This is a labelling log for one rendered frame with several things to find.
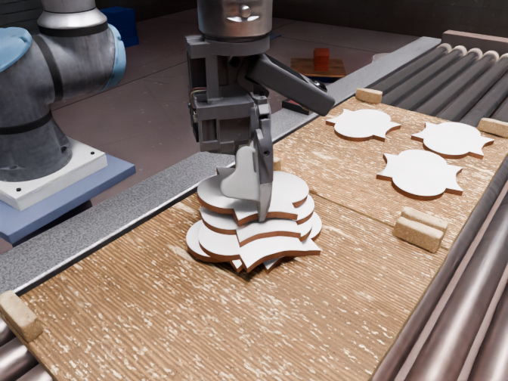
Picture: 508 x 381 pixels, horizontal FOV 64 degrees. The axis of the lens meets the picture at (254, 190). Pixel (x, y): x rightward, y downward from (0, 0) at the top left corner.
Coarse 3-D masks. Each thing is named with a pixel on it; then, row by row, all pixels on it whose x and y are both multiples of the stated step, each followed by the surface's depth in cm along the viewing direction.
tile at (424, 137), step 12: (420, 132) 79; (432, 132) 79; (444, 132) 79; (456, 132) 79; (468, 132) 79; (432, 144) 75; (444, 144) 75; (456, 144) 75; (468, 144) 75; (480, 144) 75; (444, 156) 72; (456, 156) 72; (480, 156) 72
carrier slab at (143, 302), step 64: (128, 256) 52; (192, 256) 52; (320, 256) 52; (384, 256) 52; (64, 320) 44; (128, 320) 44; (192, 320) 44; (256, 320) 44; (320, 320) 44; (384, 320) 44
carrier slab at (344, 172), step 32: (320, 128) 83; (416, 128) 83; (288, 160) 72; (320, 160) 72; (352, 160) 72; (384, 160) 72; (448, 160) 72; (480, 160) 72; (320, 192) 64; (352, 192) 64; (384, 192) 64; (480, 192) 64; (384, 224) 58
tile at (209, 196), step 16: (224, 176) 56; (288, 176) 57; (208, 192) 52; (272, 192) 54; (288, 192) 54; (304, 192) 54; (208, 208) 51; (224, 208) 50; (240, 208) 50; (256, 208) 50; (272, 208) 50; (288, 208) 51; (240, 224) 49
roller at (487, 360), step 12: (504, 300) 49; (504, 312) 47; (492, 324) 47; (504, 324) 45; (492, 336) 45; (504, 336) 44; (480, 348) 45; (492, 348) 43; (504, 348) 43; (480, 360) 42; (492, 360) 42; (504, 360) 41; (480, 372) 41; (492, 372) 40; (504, 372) 40
